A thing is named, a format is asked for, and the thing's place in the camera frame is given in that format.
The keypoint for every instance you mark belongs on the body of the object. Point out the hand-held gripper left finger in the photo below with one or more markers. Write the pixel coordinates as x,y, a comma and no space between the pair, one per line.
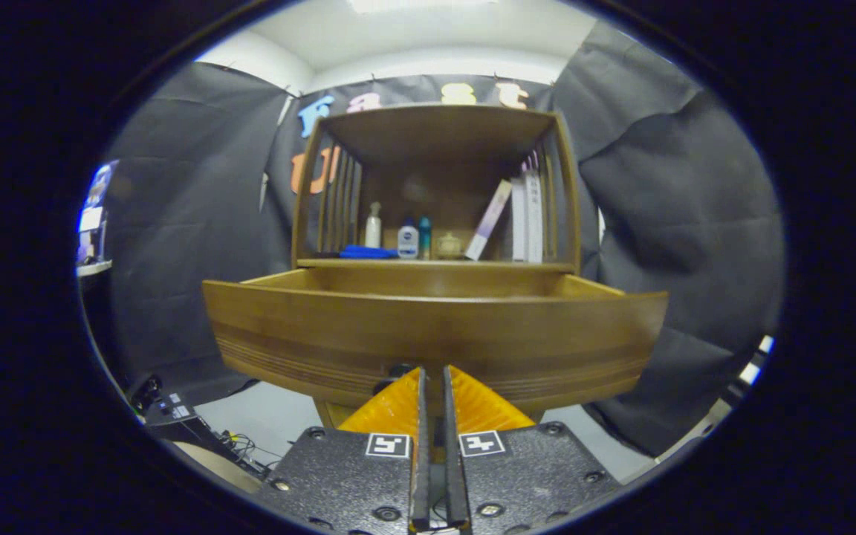
420,461

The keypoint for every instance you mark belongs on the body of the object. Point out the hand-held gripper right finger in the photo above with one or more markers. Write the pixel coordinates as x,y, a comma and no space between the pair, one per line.
454,461

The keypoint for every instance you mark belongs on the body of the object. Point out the brown wooden drawer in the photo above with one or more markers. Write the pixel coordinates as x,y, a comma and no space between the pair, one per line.
435,327

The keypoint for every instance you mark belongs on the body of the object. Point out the wooden countertop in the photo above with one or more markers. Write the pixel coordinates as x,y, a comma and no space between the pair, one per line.
435,263

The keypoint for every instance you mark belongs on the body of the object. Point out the brown wooden cabinet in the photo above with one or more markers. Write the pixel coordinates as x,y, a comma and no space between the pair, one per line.
435,134

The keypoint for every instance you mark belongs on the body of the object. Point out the beige lidded teacup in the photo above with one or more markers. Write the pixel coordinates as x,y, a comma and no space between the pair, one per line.
449,247

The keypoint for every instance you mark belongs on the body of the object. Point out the blue folded cloth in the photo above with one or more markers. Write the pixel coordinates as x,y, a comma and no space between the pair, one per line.
368,253

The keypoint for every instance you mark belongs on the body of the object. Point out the white bottle with blue cap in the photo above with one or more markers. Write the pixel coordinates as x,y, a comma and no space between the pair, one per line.
408,241

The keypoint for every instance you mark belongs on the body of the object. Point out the teal slim bottle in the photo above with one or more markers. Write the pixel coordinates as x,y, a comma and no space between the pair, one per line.
425,238

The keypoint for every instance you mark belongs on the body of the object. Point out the white pump bottle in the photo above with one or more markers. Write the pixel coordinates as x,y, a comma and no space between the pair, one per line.
373,230

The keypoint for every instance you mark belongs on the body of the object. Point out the purple and white book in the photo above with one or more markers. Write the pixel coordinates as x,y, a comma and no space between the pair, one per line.
487,221

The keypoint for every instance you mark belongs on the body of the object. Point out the white book with black lettering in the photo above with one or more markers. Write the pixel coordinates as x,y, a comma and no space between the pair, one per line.
534,219

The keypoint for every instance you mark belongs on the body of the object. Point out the black floor equipment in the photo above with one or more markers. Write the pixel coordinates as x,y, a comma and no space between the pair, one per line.
168,412

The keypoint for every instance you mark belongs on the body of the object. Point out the black backdrop cloth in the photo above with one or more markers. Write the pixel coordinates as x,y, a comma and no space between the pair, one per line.
681,223

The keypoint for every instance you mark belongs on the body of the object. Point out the white side table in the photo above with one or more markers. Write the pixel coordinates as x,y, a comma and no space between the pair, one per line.
93,268

